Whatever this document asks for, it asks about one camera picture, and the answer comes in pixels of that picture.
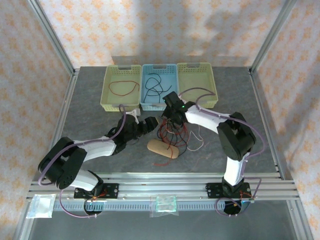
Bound thin red cable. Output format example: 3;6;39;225
109;81;140;97
159;119;191;148
152;143;176;167

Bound brown oblong cork block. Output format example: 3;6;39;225
146;139;180;160

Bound blue plastic basket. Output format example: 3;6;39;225
139;63;180;111

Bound green plastic basket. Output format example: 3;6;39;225
99;64;142;112
176;62;219;110

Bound aluminium mounting rails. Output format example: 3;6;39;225
27;171;300;201

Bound clear green plastic bag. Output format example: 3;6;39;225
149;194;180;218

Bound white blue plastic packet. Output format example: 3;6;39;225
25;193;57;220

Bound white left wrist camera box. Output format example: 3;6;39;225
126;108;141;125

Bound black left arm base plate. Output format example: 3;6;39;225
73;183;120;200

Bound red left base wire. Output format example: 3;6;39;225
92;189;109;201

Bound aluminium table side rail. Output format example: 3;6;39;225
44;68;81;180
248;66;286;180

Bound grey slotted cable duct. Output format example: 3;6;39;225
53;201;247;212

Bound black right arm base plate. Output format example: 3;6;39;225
204;182;252;200

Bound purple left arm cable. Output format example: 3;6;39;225
37;103;127;219

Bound aluminium corner post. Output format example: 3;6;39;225
249;0;298;73
26;0;77;75

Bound aluminium frame leg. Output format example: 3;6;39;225
286;199;313;240
13;199;35;240

